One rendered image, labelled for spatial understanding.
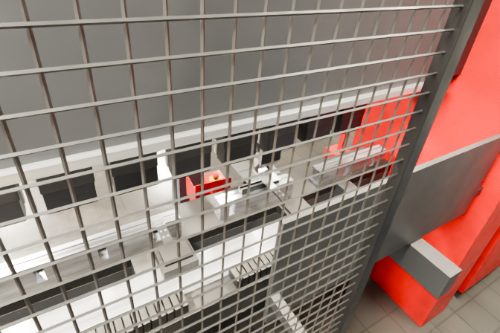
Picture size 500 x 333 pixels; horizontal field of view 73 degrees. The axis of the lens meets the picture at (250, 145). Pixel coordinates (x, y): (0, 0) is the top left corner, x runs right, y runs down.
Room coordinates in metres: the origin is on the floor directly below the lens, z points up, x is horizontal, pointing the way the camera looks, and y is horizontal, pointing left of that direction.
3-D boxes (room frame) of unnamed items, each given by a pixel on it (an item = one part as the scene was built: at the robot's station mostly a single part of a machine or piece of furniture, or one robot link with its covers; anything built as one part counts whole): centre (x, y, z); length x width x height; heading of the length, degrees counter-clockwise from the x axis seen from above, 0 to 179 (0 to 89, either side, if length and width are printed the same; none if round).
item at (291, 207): (1.09, -0.17, 1.01); 0.26 x 0.12 x 0.05; 33
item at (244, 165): (1.35, -0.01, 1.00); 0.26 x 0.18 x 0.01; 33
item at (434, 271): (1.16, -0.68, 0.81); 0.64 x 0.08 x 0.14; 33
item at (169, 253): (0.81, 0.26, 1.01); 0.26 x 0.12 x 0.05; 33
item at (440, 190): (0.93, -0.57, 1.12); 1.13 x 0.02 x 0.44; 123
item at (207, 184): (1.45, 0.21, 0.75); 0.20 x 0.16 x 0.18; 120
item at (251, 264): (0.78, -0.14, 1.02); 0.37 x 0.06 x 0.04; 123
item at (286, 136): (1.24, -0.11, 1.26); 0.15 x 0.09 x 0.17; 123
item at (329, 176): (1.53, -0.55, 0.92); 0.50 x 0.06 x 0.10; 123
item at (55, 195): (0.80, 0.56, 1.26); 0.15 x 0.09 x 0.17; 123
